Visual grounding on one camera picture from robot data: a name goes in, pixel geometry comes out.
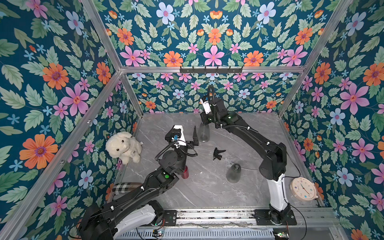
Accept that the plaid fabric cloth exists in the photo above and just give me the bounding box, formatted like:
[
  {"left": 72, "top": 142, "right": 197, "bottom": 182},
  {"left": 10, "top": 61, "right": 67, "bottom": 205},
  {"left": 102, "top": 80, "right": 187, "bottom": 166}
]
[{"left": 112, "top": 182, "right": 142, "bottom": 196}]

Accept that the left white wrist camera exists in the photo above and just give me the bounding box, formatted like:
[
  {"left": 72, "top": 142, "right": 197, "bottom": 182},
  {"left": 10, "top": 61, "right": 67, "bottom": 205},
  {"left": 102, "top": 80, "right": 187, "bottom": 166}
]
[{"left": 165, "top": 125, "right": 184, "bottom": 143}]

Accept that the aluminium frame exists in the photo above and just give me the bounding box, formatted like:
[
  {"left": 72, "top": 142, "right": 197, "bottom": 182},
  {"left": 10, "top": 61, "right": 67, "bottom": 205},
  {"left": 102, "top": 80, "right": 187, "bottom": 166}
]
[{"left": 0, "top": 0, "right": 353, "bottom": 240}]

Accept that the round beige wall clock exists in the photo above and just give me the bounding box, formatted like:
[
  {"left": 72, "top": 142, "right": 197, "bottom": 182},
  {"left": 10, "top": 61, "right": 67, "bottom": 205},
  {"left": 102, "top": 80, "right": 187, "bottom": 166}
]
[{"left": 290, "top": 177, "right": 319, "bottom": 201}]

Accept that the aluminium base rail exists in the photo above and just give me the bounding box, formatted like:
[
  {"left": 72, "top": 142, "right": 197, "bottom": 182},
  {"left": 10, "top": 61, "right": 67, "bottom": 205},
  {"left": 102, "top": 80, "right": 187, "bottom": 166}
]
[{"left": 160, "top": 207, "right": 342, "bottom": 228}]

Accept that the grey translucent spray bottle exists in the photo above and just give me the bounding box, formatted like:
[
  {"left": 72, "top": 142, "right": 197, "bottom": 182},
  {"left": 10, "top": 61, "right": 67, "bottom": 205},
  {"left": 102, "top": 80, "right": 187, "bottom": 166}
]
[{"left": 198, "top": 123, "right": 210, "bottom": 143}]

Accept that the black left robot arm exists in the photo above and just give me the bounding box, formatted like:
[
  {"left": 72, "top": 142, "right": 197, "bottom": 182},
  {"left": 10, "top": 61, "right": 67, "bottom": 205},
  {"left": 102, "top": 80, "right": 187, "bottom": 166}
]
[{"left": 77, "top": 125, "right": 199, "bottom": 240}]

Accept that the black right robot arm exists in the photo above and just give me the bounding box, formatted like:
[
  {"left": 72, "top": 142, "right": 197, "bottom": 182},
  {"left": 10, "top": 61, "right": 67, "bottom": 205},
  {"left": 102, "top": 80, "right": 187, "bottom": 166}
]
[{"left": 201, "top": 86, "right": 291, "bottom": 225}]

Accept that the white plush teddy bear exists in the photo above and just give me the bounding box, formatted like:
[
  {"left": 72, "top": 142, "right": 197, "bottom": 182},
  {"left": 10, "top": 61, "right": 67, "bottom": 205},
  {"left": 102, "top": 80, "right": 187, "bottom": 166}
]
[{"left": 106, "top": 132, "right": 143, "bottom": 165}]

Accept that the black hook rail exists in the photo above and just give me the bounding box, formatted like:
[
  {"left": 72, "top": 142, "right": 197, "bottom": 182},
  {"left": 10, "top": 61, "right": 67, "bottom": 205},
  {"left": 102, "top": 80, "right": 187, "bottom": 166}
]
[{"left": 180, "top": 66, "right": 243, "bottom": 75}]

